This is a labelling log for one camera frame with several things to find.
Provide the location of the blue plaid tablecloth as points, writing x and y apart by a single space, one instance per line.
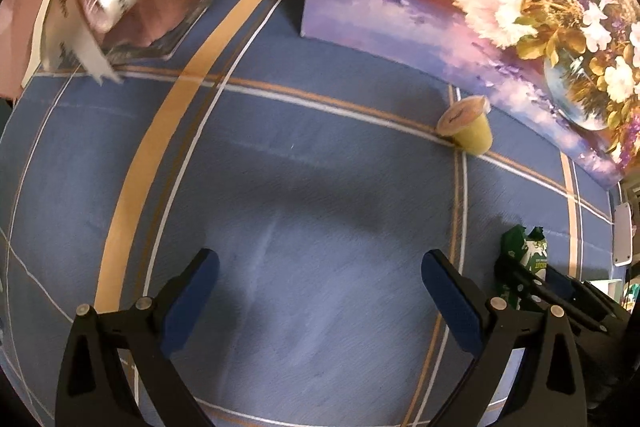
300 207

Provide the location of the green biscuit packet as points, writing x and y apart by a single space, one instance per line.
532 252

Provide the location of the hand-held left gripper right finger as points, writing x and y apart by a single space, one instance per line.
450 302

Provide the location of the yellow pudding cup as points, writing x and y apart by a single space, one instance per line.
470 132

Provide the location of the flower painting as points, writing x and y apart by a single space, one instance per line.
425 7

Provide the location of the white plastic box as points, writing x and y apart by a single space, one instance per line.
622 232

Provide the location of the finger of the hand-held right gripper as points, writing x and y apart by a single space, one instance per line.
517 284
562 282

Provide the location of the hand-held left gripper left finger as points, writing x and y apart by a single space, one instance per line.
192 297

